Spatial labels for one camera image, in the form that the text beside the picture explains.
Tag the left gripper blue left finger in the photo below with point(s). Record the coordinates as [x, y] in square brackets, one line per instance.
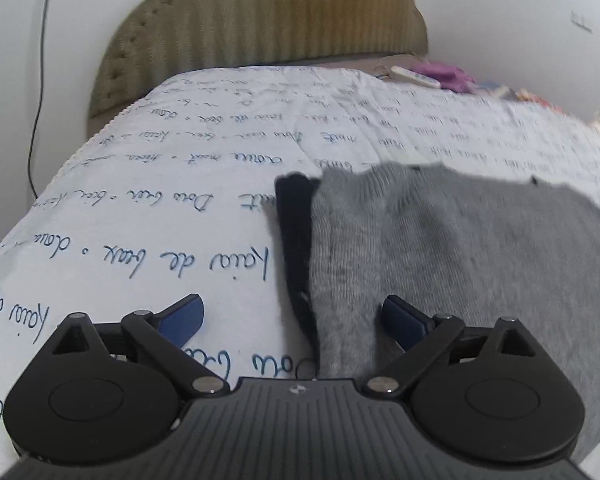
[182, 320]

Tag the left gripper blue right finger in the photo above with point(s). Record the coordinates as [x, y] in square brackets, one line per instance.
[403, 323]

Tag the grey navy knit sweater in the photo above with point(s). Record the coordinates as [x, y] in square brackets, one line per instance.
[445, 242]

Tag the white script-print quilt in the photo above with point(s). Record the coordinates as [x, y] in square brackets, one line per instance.
[175, 196]

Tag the purple garment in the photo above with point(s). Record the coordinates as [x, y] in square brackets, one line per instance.
[450, 77]

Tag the white power strip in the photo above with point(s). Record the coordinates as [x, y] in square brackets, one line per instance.
[402, 74]

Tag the red patterned cloth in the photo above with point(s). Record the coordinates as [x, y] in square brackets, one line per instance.
[524, 95]

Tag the olive tufted headboard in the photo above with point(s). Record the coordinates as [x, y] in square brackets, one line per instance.
[162, 38]

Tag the white wall switch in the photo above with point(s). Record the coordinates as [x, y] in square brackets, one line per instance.
[580, 22]

